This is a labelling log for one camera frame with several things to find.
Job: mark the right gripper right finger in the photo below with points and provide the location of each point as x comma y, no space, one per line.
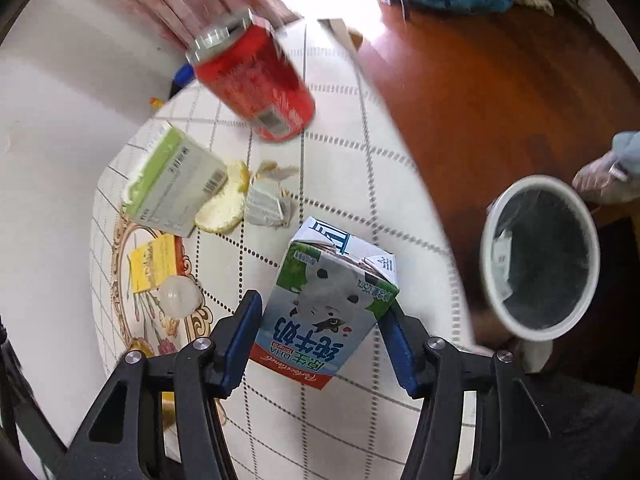
512,439

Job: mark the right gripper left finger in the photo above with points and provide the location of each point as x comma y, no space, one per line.
155,418

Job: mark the yellow cigarette box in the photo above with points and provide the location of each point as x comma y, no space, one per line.
152,263

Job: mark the green and white milk carton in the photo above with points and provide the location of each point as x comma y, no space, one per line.
325,304

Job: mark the yellow fruit peel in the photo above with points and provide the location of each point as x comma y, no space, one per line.
225,210

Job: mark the green white paper box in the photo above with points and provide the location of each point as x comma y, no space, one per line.
174,177

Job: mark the white paper scrap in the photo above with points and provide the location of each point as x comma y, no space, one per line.
268,203

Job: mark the red soda can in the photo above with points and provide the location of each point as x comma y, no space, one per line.
240,61

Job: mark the silver cosmetic carton box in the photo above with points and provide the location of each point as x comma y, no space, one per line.
501,263

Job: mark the white round trash bin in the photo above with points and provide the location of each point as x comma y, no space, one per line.
555,258

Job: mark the white round plastic ball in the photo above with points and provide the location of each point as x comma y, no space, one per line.
179,296

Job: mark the white checkered tablecloth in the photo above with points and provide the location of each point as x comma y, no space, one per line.
314,408

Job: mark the light blue blanket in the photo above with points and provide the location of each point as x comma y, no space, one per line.
626,148

